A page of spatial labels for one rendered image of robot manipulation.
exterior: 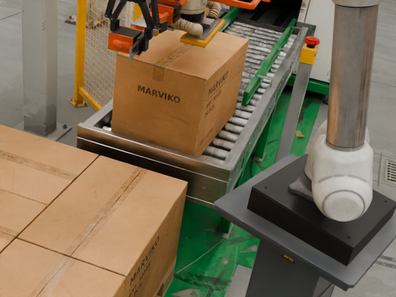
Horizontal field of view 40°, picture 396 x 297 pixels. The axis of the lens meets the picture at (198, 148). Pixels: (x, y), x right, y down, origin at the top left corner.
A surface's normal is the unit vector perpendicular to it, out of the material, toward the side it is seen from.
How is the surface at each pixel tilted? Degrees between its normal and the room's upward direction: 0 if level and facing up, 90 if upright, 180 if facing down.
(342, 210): 95
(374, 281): 0
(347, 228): 3
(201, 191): 90
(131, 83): 90
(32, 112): 90
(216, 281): 0
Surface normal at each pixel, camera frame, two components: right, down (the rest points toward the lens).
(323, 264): 0.15, -0.85
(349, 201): -0.19, 0.61
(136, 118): -0.36, 0.43
